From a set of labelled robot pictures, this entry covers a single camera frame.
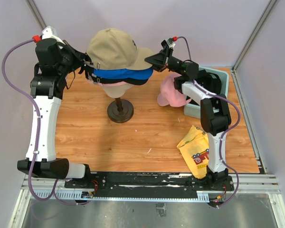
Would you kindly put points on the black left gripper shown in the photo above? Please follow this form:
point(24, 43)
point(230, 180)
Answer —
point(78, 56)

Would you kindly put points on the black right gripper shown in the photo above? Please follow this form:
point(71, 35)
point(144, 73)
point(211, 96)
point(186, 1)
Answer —
point(161, 60)

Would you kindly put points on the blue cap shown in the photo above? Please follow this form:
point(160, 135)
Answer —
point(124, 73)

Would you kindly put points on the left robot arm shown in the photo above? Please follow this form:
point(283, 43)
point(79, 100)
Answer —
point(56, 59)

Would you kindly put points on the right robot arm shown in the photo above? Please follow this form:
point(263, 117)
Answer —
point(215, 116)

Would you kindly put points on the cream mannequin head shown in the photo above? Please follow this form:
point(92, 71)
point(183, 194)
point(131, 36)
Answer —
point(116, 90)

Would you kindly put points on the black cap in bin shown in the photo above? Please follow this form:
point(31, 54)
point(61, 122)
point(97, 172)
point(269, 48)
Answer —
point(209, 81)

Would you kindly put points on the yellow printed cloth hat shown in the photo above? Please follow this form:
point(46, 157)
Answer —
point(194, 148)

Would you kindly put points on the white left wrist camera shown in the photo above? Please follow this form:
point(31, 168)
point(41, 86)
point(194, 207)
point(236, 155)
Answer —
point(48, 32)

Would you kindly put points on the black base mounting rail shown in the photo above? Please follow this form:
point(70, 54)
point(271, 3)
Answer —
point(147, 181)

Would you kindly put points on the white cable duct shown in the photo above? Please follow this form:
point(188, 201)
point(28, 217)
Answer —
point(131, 195)

